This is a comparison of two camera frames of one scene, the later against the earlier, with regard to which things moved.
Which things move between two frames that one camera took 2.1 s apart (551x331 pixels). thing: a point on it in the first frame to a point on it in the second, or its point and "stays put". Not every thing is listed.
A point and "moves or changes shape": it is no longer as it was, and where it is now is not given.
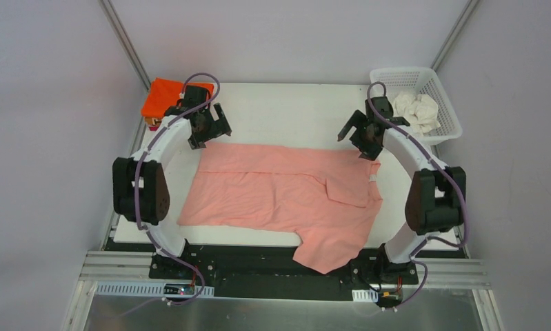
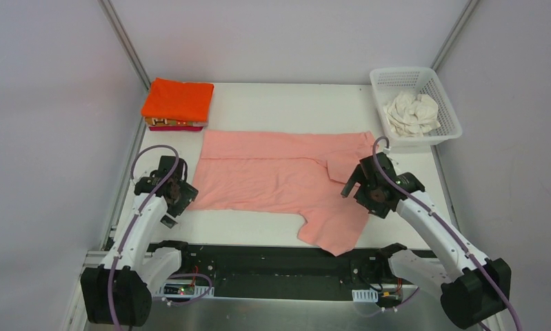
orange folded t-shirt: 165,93 stays put
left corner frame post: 125,41 stays put
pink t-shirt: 328,196 moves or changes shape
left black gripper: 209,129 to 179,198
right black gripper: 361,132 to 356,181
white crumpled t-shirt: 420,111 stays put
